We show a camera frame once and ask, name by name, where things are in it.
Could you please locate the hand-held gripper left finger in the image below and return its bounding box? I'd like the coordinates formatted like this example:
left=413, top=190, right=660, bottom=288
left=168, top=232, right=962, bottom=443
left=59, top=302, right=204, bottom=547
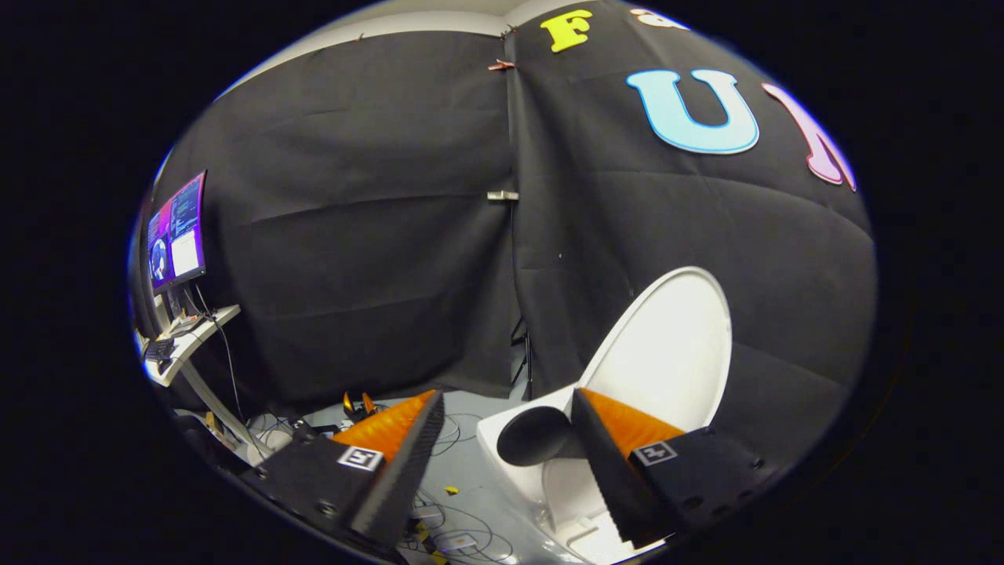
left=239, top=390, right=446, bottom=550

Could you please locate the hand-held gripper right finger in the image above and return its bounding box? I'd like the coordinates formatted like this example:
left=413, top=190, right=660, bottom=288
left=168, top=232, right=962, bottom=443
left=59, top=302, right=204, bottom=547
left=570, top=388, right=785, bottom=550

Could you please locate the black round lid handle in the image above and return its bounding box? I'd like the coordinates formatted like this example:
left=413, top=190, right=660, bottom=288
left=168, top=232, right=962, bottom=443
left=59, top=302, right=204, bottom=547
left=497, top=406, right=585, bottom=467

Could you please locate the white toilet lid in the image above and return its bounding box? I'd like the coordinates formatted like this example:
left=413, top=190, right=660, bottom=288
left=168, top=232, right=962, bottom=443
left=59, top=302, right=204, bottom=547
left=577, top=267, right=733, bottom=436

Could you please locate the white toilet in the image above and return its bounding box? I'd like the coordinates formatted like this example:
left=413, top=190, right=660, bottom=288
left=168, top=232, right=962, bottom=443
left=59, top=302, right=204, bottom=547
left=476, top=385, right=675, bottom=563

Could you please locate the black backdrop cloth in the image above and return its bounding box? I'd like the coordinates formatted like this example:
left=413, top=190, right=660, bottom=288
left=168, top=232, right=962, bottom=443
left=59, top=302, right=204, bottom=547
left=129, top=0, right=878, bottom=472

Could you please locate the white desk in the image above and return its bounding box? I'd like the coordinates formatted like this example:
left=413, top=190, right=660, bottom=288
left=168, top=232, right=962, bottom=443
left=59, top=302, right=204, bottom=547
left=141, top=304, right=271, bottom=464

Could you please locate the computer monitor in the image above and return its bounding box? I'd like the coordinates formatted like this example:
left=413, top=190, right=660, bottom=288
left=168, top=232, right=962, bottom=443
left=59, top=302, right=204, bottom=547
left=147, top=170, right=208, bottom=295

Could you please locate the bundle of floor cables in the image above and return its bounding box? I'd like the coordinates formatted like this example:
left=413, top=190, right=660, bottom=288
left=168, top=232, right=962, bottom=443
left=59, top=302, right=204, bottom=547
left=251, top=408, right=518, bottom=564

